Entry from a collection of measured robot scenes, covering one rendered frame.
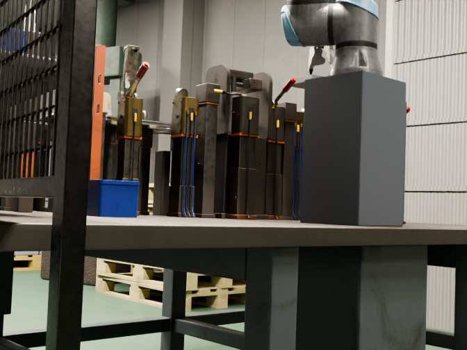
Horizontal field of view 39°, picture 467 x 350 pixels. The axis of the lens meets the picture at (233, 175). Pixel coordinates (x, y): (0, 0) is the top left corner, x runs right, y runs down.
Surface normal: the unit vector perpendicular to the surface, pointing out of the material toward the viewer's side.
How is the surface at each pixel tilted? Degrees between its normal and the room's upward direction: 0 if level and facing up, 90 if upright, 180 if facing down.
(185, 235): 90
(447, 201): 90
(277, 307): 90
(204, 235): 90
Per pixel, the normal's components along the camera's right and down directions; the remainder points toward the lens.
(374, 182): 0.67, -0.01
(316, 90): -0.74, -0.06
